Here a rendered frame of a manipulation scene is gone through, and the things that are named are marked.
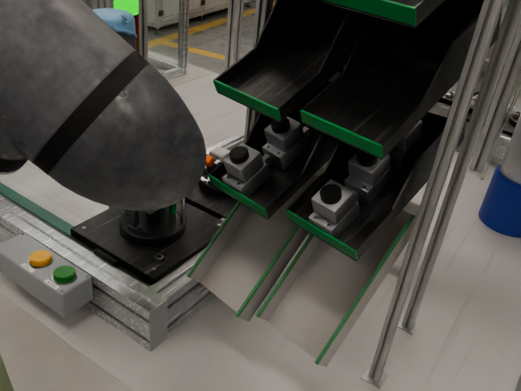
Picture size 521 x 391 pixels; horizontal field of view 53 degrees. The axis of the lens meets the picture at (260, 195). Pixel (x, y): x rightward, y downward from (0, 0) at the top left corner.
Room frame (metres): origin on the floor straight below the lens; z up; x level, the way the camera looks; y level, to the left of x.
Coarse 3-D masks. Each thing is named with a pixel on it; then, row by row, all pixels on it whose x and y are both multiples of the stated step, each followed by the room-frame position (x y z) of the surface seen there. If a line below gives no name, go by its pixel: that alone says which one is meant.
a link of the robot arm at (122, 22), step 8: (104, 16) 0.80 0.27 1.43; (112, 16) 0.80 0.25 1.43; (120, 16) 0.81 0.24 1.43; (128, 16) 0.82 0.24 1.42; (112, 24) 0.80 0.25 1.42; (120, 24) 0.80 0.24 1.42; (128, 24) 0.81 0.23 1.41; (120, 32) 0.80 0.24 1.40; (128, 32) 0.81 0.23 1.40; (128, 40) 0.81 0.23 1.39
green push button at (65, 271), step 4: (56, 268) 0.74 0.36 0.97; (60, 268) 0.74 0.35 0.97; (64, 268) 0.74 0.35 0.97; (68, 268) 0.74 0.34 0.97; (72, 268) 0.74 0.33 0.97; (56, 272) 0.73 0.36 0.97; (60, 272) 0.73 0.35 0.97; (64, 272) 0.73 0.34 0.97; (68, 272) 0.73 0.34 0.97; (72, 272) 0.73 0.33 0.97; (56, 276) 0.72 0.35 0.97; (60, 276) 0.72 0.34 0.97; (64, 276) 0.72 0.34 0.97; (68, 276) 0.72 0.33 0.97; (72, 276) 0.72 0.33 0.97; (56, 280) 0.71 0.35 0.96; (60, 280) 0.71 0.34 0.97; (64, 280) 0.71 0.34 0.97; (68, 280) 0.72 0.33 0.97
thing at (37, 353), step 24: (0, 312) 0.72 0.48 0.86; (24, 312) 0.73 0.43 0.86; (0, 336) 0.66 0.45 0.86; (24, 336) 0.67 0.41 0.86; (48, 336) 0.68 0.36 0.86; (24, 360) 0.62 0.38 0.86; (48, 360) 0.62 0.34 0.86; (72, 360) 0.63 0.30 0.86; (24, 384) 0.57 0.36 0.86; (48, 384) 0.57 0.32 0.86; (72, 384) 0.58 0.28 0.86; (96, 384) 0.58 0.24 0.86; (120, 384) 0.59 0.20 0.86
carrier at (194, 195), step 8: (216, 152) 1.25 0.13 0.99; (224, 152) 1.25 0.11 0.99; (216, 160) 1.18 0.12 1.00; (208, 176) 1.11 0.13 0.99; (200, 184) 1.09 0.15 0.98; (208, 184) 1.08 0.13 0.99; (192, 192) 1.06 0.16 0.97; (200, 192) 1.07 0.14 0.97; (208, 192) 1.07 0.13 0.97; (216, 192) 1.06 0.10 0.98; (224, 192) 1.06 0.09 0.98; (192, 200) 1.03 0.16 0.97; (200, 200) 1.03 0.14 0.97; (208, 200) 1.04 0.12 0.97; (216, 200) 1.04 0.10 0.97; (224, 200) 1.05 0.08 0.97; (232, 200) 1.05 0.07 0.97; (200, 208) 1.01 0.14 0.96; (208, 208) 1.00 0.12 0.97; (216, 208) 1.01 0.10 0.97; (224, 208) 1.01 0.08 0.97; (232, 208) 1.02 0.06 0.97; (216, 216) 0.99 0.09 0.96; (224, 216) 0.98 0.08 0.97
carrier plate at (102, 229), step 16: (112, 208) 0.96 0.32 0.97; (192, 208) 1.00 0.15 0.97; (80, 224) 0.88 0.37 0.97; (96, 224) 0.89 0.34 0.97; (112, 224) 0.90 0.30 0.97; (192, 224) 0.93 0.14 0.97; (208, 224) 0.94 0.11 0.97; (80, 240) 0.85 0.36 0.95; (96, 240) 0.84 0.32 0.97; (112, 240) 0.84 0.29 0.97; (128, 240) 0.85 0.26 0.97; (176, 240) 0.87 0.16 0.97; (192, 240) 0.87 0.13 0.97; (208, 240) 0.88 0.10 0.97; (112, 256) 0.80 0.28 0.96; (128, 256) 0.80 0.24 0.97; (144, 256) 0.81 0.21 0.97; (176, 256) 0.82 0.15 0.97; (192, 256) 0.84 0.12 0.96; (144, 272) 0.76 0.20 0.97; (160, 272) 0.76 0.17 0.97
